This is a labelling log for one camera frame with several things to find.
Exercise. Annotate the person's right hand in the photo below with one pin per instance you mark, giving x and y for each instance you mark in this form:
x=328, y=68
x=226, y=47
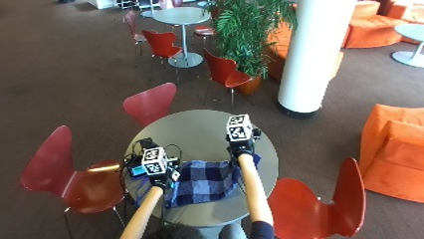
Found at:
x=241, y=149

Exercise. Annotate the person's left hand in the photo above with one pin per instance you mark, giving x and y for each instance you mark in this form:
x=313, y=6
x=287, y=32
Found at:
x=159, y=181

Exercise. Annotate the blue electronic device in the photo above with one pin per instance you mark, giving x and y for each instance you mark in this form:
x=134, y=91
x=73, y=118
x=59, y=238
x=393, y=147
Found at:
x=136, y=171

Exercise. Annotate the white left marker cube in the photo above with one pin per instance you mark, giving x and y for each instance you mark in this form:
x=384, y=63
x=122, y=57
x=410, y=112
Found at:
x=154, y=161

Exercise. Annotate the white marker cube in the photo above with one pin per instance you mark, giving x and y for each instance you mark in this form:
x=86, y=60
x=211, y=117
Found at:
x=237, y=128
x=154, y=161

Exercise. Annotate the white right marker cube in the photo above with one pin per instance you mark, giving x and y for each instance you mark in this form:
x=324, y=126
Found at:
x=237, y=128

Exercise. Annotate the blue checked cloth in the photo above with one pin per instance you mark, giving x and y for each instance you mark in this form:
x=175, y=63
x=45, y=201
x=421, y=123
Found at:
x=203, y=182

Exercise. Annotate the orange plant pot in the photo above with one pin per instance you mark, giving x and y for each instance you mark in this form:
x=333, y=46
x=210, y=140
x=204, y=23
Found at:
x=249, y=85

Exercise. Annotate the red wooden chair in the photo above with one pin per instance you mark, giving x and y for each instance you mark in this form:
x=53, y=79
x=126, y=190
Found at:
x=150, y=103
x=160, y=44
x=131, y=25
x=315, y=209
x=203, y=31
x=222, y=71
x=66, y=179

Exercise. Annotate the the person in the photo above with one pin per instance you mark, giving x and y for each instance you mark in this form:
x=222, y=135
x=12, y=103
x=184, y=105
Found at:
x=260, y=231

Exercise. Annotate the orange upholstered bench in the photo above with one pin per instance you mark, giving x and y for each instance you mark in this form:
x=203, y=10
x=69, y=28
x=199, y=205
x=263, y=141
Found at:
x=279, y=49

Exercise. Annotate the white round pillar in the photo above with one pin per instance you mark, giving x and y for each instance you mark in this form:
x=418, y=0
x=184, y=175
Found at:
x=313, y=56

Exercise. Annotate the orange upholstered armchair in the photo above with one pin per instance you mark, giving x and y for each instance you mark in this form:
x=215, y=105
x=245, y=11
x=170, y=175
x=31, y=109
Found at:
x=392, y=156

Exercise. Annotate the green potted palm plant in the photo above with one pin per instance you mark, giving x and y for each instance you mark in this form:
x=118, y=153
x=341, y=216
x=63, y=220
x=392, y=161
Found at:
x=247, y=33

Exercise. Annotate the orange upholstered sofa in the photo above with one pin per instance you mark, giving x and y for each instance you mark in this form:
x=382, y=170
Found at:
x=372, y=28

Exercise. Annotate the round grey pedestal table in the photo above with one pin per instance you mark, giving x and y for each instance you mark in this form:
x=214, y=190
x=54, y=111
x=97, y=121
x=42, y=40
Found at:
x=182, y=16
x=412, y=33

